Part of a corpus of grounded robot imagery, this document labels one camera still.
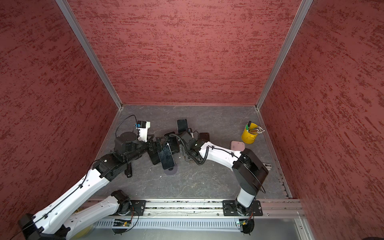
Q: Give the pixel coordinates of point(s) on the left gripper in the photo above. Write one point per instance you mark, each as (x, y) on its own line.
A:
(158, 144)

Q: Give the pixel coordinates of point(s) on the black phone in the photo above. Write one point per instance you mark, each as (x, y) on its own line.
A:
(182, 125)
(173, 142)
(204, 137)
(154, 157)

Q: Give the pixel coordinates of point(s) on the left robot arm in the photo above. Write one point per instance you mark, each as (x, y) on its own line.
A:
(59, 221)

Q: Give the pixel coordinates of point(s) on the white edged phone front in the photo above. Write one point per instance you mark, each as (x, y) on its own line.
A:
(166, 158)

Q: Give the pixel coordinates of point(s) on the round base phone stand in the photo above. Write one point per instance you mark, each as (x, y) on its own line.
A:
(171, 171)

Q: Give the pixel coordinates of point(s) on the yellow metal bucket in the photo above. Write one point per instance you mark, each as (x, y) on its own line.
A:
(248, 138)

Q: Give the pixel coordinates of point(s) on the bundle of coloured pencils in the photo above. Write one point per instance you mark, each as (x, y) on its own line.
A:
(256, 131)

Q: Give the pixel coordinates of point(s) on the white label box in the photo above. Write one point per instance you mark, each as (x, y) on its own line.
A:
(268, 166)

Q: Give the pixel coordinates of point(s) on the olive cup of markers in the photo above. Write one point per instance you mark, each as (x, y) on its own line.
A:
(81, 232)

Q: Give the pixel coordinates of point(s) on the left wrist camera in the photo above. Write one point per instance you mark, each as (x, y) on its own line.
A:
(143, 127)

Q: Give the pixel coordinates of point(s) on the aluminium front rail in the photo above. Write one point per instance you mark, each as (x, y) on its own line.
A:
(218, 208)

